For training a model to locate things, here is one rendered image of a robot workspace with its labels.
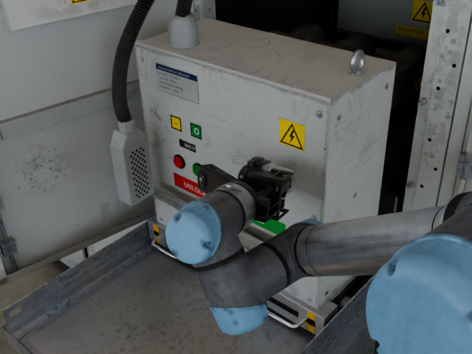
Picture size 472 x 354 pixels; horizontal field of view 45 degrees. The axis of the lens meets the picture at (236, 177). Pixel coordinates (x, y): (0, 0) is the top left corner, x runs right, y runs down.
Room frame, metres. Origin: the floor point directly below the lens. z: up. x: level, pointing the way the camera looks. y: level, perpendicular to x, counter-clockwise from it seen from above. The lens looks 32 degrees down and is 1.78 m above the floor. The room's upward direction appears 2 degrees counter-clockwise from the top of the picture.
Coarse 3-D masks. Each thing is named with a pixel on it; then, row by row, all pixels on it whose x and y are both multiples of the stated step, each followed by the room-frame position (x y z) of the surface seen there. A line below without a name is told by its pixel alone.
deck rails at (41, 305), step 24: (120, 240) 1.12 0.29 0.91; (144, 240) 1.18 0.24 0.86; (96, 264) 1.06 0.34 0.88; (120, 264) 1.10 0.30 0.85; (48, 288) 0.97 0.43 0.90; (72, 288) 1.01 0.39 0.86; (96, 288) 1.02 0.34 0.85; (24, 312) 0.92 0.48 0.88; (48, 312) 0.94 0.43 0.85; (360, 312) 0.91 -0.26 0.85; (24, 336) 0.88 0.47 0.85; (336, 336) 0.84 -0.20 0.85
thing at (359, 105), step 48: (192, 48) 1.12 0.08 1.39; (240, 48) 1.11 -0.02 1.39; (288, 48) 1.10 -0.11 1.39; (336, 48) 1.09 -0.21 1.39; (336, 96) 0.86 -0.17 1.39; (384, 96) 0.99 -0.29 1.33; (336, 144) 0.87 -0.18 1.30; (384, 144) 1.00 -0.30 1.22; (336, 192) 0.88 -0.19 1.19; (336, 288) 0.90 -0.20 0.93
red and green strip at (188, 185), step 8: (176, 176) 1.11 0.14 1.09; (176, 184) 1.11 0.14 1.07; (184, 184) 1.10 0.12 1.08; (192, 184) 1.08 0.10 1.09; (192, 192) 1.08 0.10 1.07; (200, 192) 1.06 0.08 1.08; (256, 224) 0.95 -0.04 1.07; (264, 224) 0.94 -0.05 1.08; (272, 224) 0.92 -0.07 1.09; (280, 224) 0.91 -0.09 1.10
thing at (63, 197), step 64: (0, 0) 1.17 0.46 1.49; (64, 0) 1.23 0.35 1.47; (128, 0) 1.32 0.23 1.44; (192, 0) 1.43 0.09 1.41; (0, 64) 1.16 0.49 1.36; (64, 64) 1.24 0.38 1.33; (0, 128) 1.12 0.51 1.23; (64, 128) 1.22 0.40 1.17; (0, 192) 1.11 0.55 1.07; (64, 192) 1.20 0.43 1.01; (0, 256) 1.06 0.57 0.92; (64, 256) 1.15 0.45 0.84
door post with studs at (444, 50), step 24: (456, 0) 0.99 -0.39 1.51; (432, 24) 1.02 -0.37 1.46; (456, 24) 0.99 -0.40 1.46; (432, 48) 1.02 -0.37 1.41; (456, 48) 0.98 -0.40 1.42; (432, 72) 1.01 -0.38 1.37; (456, 72) 0.98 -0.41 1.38; (432, 96) 1.00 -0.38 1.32; (432, 120) 1.00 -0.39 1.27; (432, 144) 0.99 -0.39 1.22; (432, 168) 0.99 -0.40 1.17; (408, 192) 1.02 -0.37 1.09; (432, 192) 0.98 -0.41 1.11
